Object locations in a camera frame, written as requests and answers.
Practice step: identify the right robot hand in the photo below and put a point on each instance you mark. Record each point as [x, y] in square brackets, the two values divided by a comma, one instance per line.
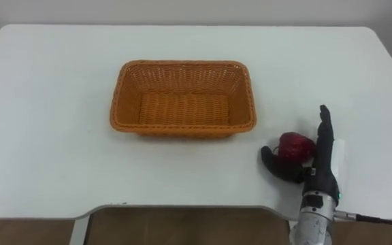
[322, 170]

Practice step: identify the red apple soft toy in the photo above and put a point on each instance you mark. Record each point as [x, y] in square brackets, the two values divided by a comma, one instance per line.
[294, 146]

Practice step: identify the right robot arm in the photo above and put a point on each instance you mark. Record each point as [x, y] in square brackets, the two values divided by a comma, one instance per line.
[313, 221]

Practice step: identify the orange woven basket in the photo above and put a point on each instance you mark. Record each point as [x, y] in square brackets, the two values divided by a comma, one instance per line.
[182, 109]

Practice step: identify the white desk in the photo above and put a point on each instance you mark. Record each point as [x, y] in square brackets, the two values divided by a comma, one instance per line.
[46, 136]

